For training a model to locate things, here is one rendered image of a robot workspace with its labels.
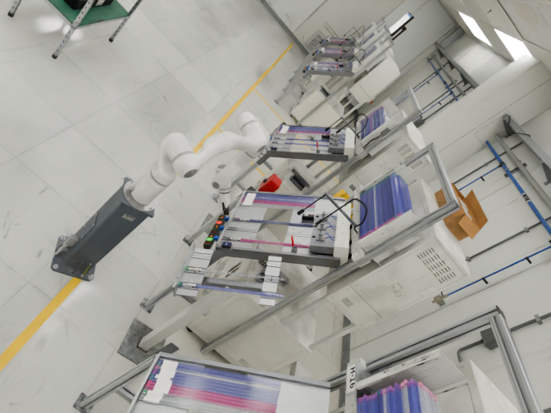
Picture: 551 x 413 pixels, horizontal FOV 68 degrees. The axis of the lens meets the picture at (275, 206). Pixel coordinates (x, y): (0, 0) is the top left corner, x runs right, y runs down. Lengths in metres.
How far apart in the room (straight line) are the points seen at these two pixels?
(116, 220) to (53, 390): 0.87
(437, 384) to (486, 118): 4.21
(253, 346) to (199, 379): 1.15
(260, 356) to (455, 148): 3.63
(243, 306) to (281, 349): 0.42
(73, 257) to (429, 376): 1.94
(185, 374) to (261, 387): 0.30
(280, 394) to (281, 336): 1.05
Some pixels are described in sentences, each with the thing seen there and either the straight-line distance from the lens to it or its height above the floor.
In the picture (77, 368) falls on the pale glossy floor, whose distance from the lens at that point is 2.51.
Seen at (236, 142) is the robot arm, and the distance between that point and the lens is 2.06.
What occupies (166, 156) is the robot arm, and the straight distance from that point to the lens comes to 2.06.
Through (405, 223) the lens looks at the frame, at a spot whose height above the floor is 1.65.
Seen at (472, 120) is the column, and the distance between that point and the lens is 5.39.
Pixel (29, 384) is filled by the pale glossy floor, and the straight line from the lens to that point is 2.41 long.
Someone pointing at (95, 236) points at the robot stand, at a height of 0.37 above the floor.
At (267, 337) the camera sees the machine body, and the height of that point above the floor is 0.47.
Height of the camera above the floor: 2.17
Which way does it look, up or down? 28 degrees down
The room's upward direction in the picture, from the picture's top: 53 degrees clockwise
